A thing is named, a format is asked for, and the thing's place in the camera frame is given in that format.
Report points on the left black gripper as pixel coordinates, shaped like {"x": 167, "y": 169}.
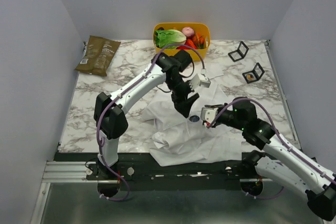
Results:
{"x": 178, "y": 100}

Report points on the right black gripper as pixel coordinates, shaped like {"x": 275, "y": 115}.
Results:
{"x": 219, "y": 118}

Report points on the white shirt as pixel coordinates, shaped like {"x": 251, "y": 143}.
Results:
{"x": 179, "y": 140}

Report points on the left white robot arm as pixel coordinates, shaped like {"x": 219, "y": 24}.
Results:
{"x": 110, "y": 110}

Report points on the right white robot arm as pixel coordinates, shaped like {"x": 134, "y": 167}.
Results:
{"x": 292, "y": 169}

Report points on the near black folding stand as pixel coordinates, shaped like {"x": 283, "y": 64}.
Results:
{"x": 257, "y": 72}

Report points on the black folding stand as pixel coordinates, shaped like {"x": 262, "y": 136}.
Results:
{"x": 240, "y": 53}
{"x": 257, "y": 72}

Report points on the red pepper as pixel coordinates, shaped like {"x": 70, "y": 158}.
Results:
{"x": 189, "y": 44}

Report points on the orange carrot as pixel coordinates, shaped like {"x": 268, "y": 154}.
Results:
{"x": 199, "y": 41}

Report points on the far black folding stand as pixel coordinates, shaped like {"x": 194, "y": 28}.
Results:
{"x": 240, "y": 53}

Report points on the green lettuce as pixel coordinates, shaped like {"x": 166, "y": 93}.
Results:
{"x": 163, "y": 38}

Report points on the red onion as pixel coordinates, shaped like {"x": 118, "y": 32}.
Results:
{"x": 188, "y": 32}

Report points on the brown snack bag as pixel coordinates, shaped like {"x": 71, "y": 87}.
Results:
{"x": 98, "y": 56}

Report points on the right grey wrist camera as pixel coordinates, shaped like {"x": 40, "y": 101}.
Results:
{"x": 208, "y": 114}

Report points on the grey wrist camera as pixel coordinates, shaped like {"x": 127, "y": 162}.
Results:
{"x": 200, "y": 80}
{"x": 208, "y": 114}

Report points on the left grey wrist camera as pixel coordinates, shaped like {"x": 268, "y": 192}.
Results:
{"x": 200, "y": 80}

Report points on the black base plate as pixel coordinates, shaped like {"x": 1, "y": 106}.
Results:
{"x": 114, "y": 191}

